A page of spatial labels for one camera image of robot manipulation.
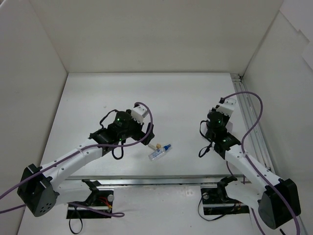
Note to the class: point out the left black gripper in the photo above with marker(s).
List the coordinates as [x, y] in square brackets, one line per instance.
[145, 133]

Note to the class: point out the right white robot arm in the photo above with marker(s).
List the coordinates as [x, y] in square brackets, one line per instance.
[276, 200]

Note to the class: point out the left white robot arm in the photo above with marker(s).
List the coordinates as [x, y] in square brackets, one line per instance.
[45, 186]

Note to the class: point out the white container box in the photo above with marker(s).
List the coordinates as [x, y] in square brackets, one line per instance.
[229, 127]

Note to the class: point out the beige eraser block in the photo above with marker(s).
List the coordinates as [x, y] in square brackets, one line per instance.
[152, 146]

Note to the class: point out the clear blue spray bottle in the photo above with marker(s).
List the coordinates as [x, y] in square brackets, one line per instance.
[159, 152]

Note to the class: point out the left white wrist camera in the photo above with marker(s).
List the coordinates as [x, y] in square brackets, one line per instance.
[138, 113]

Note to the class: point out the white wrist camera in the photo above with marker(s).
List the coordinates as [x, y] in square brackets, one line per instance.
[138, 113]
[226, 106]

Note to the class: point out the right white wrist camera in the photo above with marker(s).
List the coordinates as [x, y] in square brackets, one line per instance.
[226, 106]

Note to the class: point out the front aluminium rail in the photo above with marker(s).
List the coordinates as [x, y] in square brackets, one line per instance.
[136, 181]

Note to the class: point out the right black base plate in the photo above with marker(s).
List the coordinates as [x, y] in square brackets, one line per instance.
[212, 204]

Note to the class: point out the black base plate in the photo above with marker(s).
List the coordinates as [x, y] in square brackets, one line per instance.
[102, 202]
[212, 204]

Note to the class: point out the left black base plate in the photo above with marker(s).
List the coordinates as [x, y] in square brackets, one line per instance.
[102, 202]

